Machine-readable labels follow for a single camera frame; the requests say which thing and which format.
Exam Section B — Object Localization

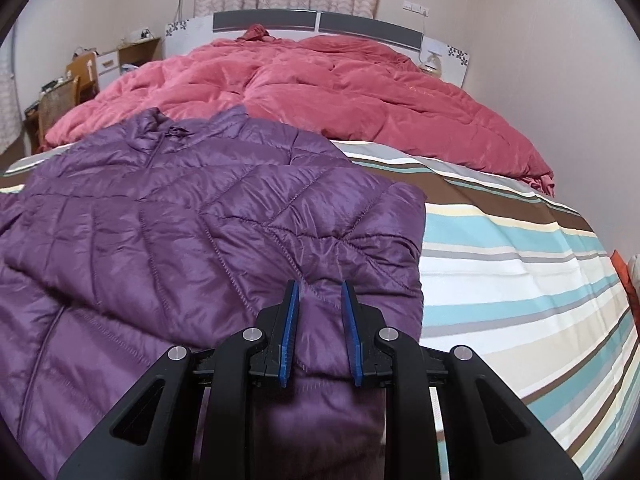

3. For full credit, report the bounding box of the striped bed sheet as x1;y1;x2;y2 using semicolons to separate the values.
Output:
0;140;640;480

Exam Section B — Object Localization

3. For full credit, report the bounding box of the white lace cloth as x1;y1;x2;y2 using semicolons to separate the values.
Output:
0;67;23;153

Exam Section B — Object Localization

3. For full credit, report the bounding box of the white quilted pillow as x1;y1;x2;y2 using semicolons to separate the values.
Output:
627;255;640;306

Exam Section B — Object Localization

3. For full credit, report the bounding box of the purple down jacket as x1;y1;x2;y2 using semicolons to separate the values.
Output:
0;106;426;480

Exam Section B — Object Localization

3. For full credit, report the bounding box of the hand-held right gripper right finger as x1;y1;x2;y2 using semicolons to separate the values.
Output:
341;280;586;480

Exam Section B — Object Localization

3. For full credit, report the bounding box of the white and grey headboard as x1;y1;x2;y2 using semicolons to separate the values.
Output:
164;10;471;88

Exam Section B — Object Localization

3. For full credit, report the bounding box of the wooden chair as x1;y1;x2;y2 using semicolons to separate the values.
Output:
66;51;98;103

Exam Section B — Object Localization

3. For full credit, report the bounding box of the dark red garment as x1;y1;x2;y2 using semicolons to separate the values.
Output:
235;23;273;43

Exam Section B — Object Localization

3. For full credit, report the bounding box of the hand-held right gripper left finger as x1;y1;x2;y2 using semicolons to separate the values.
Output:
57;280;301;480

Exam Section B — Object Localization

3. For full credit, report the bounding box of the red cloth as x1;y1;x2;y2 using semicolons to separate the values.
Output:
611;250;638;311

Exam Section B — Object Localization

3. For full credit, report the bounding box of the red quilt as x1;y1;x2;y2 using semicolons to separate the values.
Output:
42;35;556;196

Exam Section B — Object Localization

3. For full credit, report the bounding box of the wicker back chair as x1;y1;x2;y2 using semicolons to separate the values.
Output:
37;76;81;131

